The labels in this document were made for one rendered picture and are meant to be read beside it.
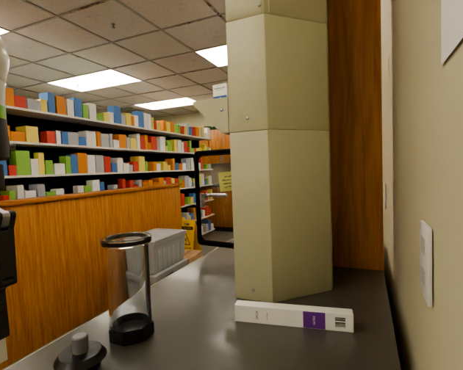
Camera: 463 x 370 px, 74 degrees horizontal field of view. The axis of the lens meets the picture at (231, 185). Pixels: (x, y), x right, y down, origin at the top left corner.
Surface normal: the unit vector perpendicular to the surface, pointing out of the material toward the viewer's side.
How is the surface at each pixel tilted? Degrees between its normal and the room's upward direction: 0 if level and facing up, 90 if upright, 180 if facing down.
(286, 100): 90
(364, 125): 90
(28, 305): 90
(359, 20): 90
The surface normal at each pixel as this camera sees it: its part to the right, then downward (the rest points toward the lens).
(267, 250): -0.40, 0.06
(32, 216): 0.92, -0.01
